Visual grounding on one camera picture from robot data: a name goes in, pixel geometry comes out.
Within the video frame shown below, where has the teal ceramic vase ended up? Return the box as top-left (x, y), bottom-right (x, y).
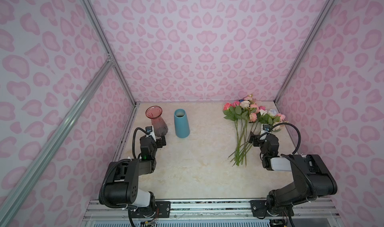
top-left (174, 109), bottom-right (190, 139)

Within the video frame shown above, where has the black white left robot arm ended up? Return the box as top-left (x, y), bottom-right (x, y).
top-left (99, 136), bottom-right (166, 218)

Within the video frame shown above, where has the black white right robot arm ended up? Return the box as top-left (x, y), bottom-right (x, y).
top-left (249, 133), bottom-right (338, 219)

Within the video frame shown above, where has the bunch of artificial flowers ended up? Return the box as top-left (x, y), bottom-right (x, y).
top-left (223, 94), bottom-right (286, 166)

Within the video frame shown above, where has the red ribbed glass vase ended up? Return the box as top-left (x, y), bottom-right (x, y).
top-left (146, 106), bottom-right (168, 137)

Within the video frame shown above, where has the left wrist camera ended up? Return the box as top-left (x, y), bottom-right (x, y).
top-left (146, 126), bottom-right (156, 141)

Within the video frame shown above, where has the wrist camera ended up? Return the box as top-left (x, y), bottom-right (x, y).
top-left (260, 124), bottom-right (271, 135)
top-left (146, 126), bottom-right (156, 141)

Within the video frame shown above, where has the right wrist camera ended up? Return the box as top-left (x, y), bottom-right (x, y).
top-left (260, 124), bottom-right (271, 135)

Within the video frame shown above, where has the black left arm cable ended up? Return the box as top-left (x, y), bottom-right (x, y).
top-left (131, 127), bottom-right (150, 159)

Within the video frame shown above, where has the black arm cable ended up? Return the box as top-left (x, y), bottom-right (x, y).
top-left (131, 127), bottom-right (150, 159)
top-left (258, 122), bottom-right (302, 155)

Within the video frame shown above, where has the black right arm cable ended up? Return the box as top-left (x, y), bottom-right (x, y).
top-left (258, 122), bottom-right (302, 155)

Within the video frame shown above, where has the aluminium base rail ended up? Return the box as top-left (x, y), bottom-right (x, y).
top-left (81, 198), bottom-right (344, 227)

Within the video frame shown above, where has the aluminium frame left corner post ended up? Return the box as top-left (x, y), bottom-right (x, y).
top-left (80, 0), bottom-right (137, 107)

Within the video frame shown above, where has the aluminium frame corner post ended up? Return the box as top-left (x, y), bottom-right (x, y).
top-left (274, 0), bottom-right (339, 106)
top-left (80, 0), bottom-right (137, 107)

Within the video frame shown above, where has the aluminium frame left diagonal bar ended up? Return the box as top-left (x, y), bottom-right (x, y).
top-left (1, 60), bottom-right (113, 227)

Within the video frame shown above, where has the aluminium frame right corner post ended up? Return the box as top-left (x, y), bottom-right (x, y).
top-left (274, 0), bottom-right (339, 106)

